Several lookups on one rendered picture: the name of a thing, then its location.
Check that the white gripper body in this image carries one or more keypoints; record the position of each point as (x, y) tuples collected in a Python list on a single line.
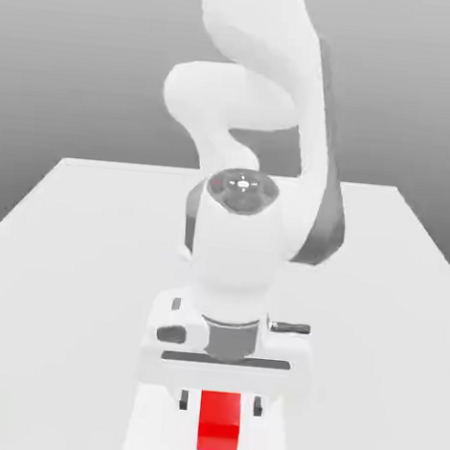
[(223, 376)]

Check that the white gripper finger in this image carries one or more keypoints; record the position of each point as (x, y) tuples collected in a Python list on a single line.
[(183, 398), (257, 404)]

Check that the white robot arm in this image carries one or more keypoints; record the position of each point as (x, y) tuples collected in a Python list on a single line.
[(233, 256)]

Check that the small red cube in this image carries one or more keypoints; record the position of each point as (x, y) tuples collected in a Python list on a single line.
[(218, 420)]

